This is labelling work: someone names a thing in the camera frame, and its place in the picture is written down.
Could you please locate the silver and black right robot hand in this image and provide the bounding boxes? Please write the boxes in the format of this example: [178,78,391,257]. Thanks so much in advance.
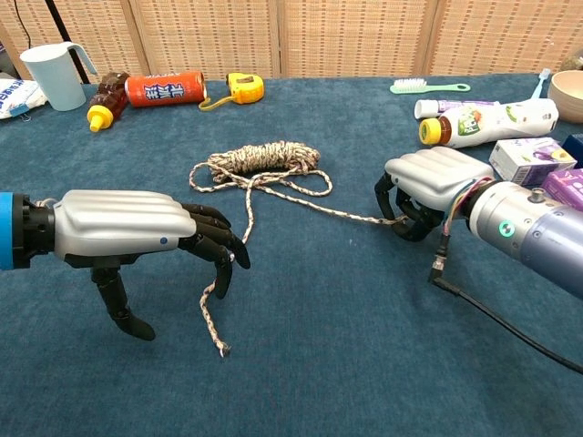
[373,146,496,242]

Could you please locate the silver and black left robot hand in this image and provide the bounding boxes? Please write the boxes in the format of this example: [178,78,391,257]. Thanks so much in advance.
[53,189,251,341]

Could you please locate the beige braided rope bundle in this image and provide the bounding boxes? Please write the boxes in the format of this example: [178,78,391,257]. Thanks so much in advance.
[189,139,409,359]

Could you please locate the white and purple toothpaste tube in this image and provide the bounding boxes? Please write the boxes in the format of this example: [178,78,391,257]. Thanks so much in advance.
[414,98,501,120]

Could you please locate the white drink bottle yellow cap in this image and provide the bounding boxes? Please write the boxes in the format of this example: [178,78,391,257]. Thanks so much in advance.
[418,97,560,150]

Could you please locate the white carton with purple print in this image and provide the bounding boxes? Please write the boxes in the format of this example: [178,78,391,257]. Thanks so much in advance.
[488,137,578,188]

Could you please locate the mint green hairbrush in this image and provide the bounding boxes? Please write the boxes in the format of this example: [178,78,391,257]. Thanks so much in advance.
[389,77,471,96]

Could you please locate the brown bottle with yellow cap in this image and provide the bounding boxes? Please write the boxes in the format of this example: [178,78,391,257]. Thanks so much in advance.
[87,71,131,133]

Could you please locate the purple box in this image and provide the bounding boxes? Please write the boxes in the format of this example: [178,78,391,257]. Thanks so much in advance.
[539,168,583,213]

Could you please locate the orange soda can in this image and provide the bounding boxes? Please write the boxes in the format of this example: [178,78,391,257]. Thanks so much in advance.
[124,70,209,108]

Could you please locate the dark blue box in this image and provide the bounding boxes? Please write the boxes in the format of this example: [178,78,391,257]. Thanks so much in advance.
[560,133,583,169]

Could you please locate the light blue toothbrush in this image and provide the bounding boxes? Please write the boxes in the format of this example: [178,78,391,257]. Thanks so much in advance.
[529,67,552,100]

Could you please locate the pale blue plastic pitcher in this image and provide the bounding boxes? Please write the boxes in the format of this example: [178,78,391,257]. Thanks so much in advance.
[19,41,98,112]

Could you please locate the beige bowl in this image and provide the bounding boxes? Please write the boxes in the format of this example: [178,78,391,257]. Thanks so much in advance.
[547,69,583,125]

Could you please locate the white bag with blue print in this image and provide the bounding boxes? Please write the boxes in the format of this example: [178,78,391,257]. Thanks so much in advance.
[0,78,48,121]

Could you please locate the bamboo folding screen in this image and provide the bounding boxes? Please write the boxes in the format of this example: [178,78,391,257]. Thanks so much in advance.
[0,0,583,86]

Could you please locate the yellow tape measure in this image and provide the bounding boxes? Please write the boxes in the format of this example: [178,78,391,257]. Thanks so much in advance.
[198,72,265,112]

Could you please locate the black tripod stand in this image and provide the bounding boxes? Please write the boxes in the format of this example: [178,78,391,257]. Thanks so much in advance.
[44,0,92,86]

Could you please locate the blue carpet table cover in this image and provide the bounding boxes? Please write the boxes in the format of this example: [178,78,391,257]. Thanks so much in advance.
[0,72,583,437]

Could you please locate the left robot arm with blue ring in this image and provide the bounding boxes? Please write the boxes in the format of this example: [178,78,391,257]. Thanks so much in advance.
[0,190,58,272]

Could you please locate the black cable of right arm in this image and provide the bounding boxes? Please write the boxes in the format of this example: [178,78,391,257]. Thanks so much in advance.
[427,229,583,374]

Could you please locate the thin black background cable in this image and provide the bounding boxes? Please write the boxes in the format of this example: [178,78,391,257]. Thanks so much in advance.
[12,0,31,49]

